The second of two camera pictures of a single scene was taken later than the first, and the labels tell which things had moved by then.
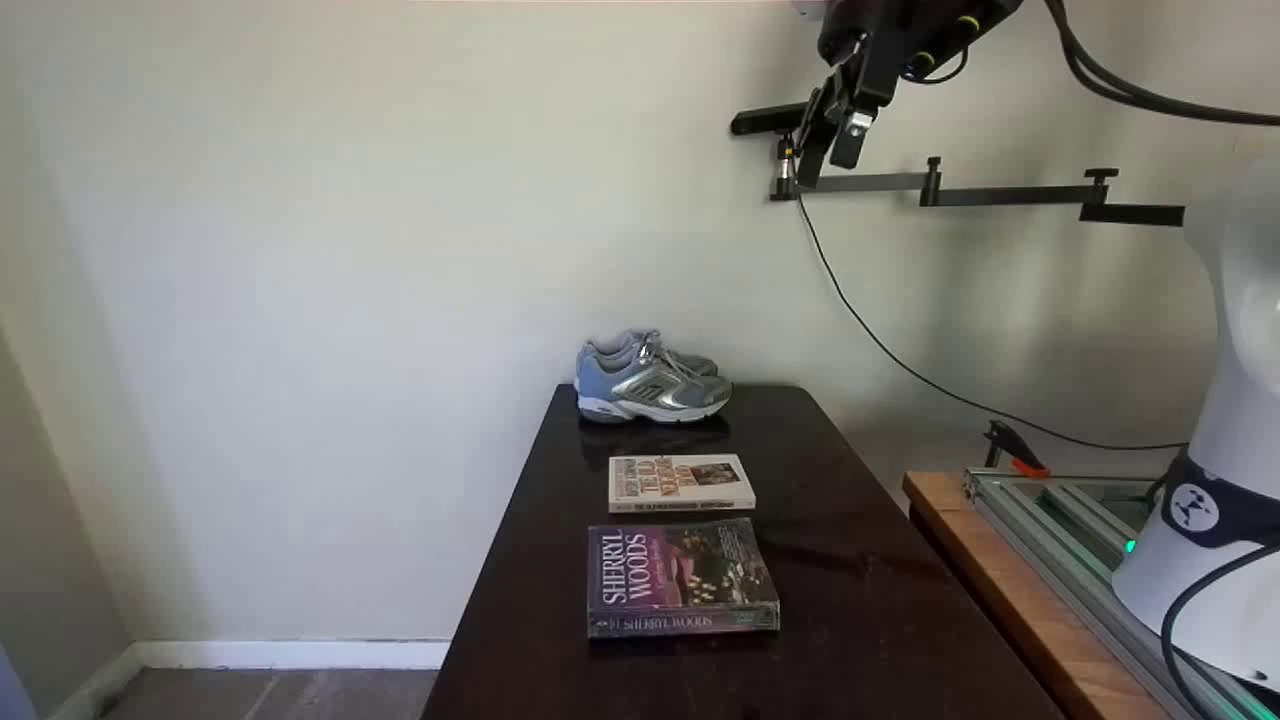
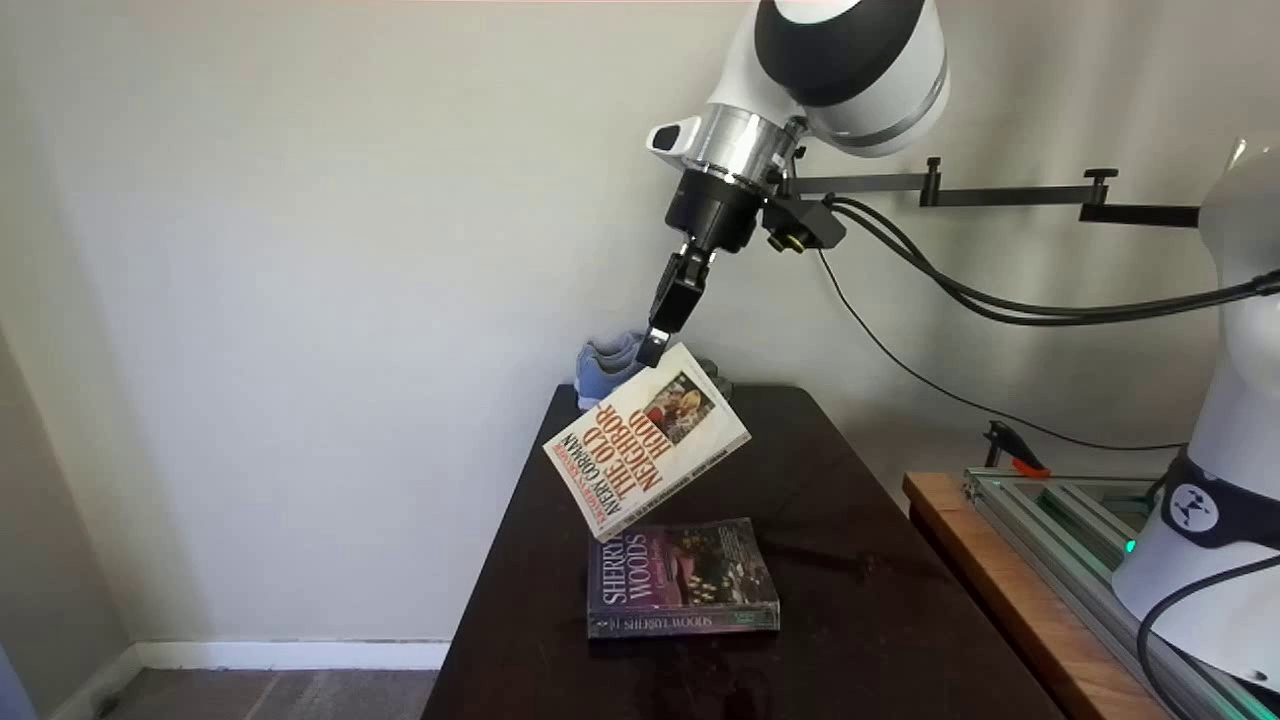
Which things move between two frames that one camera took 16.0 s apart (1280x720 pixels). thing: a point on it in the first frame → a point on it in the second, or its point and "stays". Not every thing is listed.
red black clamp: (1015, 450) stays
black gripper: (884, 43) → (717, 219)
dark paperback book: (677, 577) stays
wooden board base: (1066, 660) stays
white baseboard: (251, 656) stays
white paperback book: (677, 480) → (645, 432)
